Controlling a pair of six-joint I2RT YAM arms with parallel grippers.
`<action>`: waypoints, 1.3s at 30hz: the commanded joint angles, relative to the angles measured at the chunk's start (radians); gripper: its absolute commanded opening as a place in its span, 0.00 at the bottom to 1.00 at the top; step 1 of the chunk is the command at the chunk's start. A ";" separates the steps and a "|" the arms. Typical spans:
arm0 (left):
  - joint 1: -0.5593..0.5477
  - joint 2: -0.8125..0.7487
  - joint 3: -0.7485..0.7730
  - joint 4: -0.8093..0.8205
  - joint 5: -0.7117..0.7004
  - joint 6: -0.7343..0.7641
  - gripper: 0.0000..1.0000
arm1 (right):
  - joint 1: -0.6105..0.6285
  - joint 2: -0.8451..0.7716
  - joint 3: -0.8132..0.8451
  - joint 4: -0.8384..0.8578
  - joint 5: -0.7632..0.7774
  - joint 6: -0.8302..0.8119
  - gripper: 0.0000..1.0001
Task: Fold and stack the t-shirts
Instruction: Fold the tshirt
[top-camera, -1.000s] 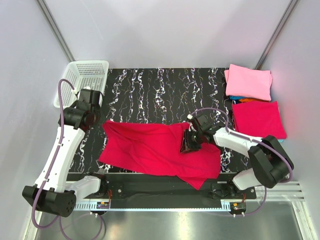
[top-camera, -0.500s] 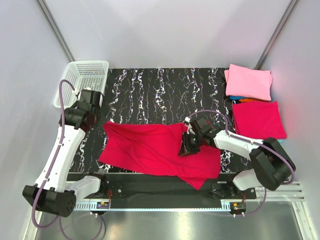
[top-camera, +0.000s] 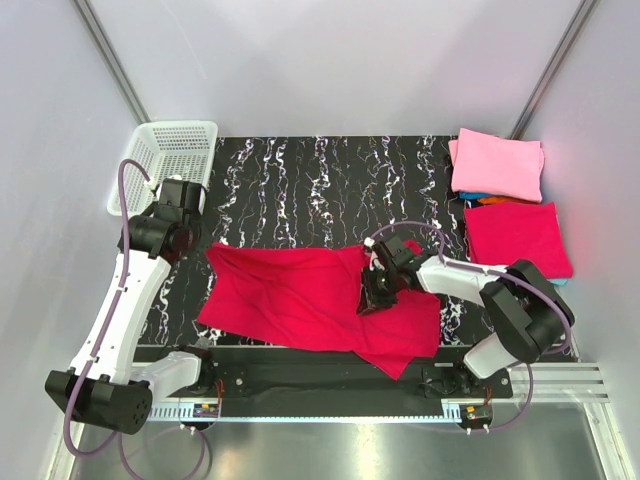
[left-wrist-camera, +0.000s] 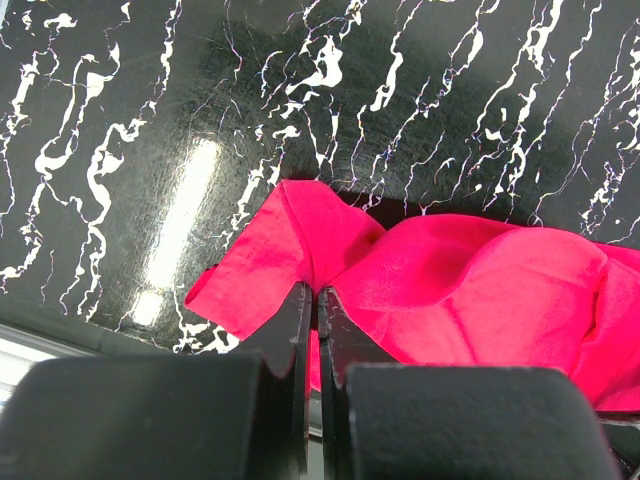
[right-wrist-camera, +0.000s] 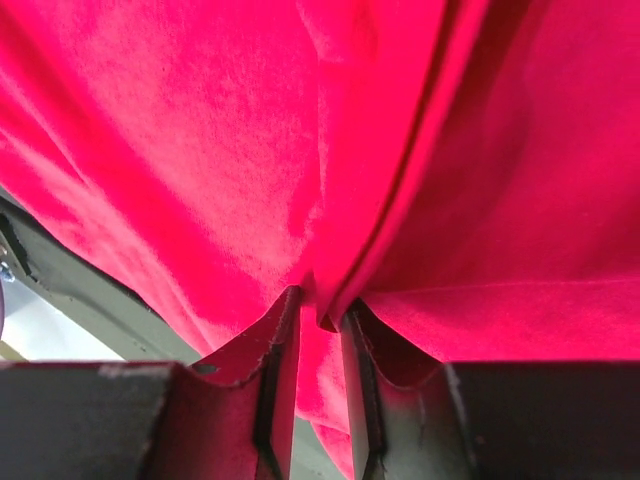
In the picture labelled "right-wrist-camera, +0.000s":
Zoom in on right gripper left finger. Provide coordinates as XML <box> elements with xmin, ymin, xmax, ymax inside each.
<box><xmin>1</xmin><ymin>287</ymin><xmax>301</xmax><ymax>479</ymax></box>

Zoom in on crimson t shirt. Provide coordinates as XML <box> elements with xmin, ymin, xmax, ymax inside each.
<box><xmin>1</xmin><ymin>1</ymin><xmax>639</xmax><ymax>476</ymax></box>

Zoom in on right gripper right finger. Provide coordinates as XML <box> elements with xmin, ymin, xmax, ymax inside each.
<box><xmin>341</xmin><ymin>301</ymin><xmax>639</xmax><ymax>479</ymax></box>

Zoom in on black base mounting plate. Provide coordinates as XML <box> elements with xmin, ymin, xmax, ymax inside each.
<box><xmin>1</xmin><ymin>192</ymin><xmax>200</xmax><ymax>364</ymax></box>

